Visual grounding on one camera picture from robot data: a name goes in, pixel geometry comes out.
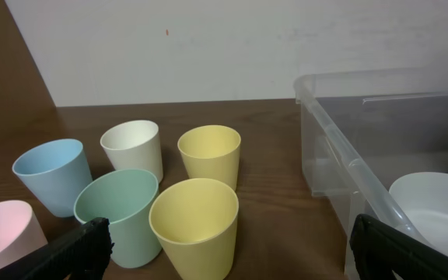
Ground light blue cup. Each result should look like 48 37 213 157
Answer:
12 138 93 218

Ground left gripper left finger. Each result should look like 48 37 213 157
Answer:
0 217 114 280

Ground yellow cup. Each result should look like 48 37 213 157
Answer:
177 124 241 191
149 178 240 280

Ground mint green cup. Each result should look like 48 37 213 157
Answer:
74 170 162 268

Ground pink cup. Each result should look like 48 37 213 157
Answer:
0 200 47 268

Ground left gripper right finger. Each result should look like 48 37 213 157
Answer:
349 214 448 280

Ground cream white cup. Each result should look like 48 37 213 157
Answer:
100 120 163 183

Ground clear plastic storage container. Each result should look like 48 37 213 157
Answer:
292 66 448 280

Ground light grey bowl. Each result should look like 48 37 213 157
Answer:
390 172 448 256

